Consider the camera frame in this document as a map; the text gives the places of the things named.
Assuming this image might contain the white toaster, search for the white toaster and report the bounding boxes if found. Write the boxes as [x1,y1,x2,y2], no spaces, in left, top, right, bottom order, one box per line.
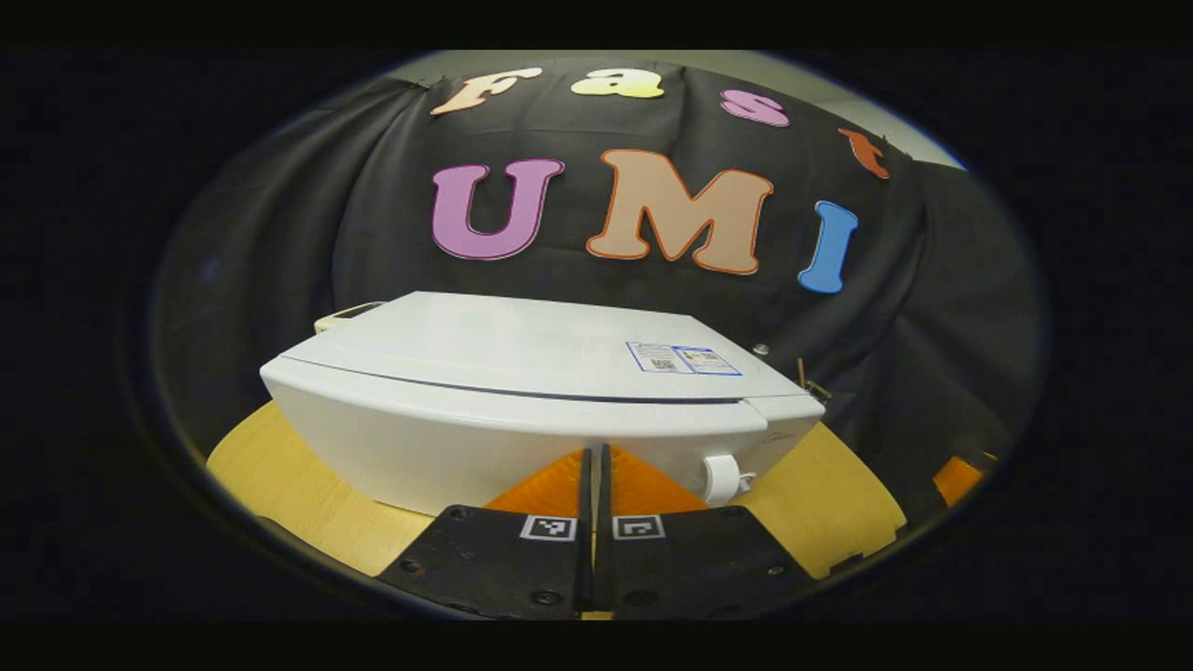
[314,301,385,334]

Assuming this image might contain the small metal wire stand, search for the small metal wire stand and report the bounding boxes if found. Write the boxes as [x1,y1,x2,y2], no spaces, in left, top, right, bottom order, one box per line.
[796,357,832,404]

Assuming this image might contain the black backdrop cloth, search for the black backdrop cloth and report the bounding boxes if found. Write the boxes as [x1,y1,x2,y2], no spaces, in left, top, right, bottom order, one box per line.
[154,61,1045,560]

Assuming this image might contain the white microwave oven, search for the white microwave oven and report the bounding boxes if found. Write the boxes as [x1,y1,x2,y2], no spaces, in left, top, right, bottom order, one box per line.
[259,291,827,518]

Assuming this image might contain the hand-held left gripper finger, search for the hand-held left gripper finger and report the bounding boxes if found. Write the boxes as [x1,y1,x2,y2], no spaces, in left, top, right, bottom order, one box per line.
[596,444,821,621]
[377,447,594,621]

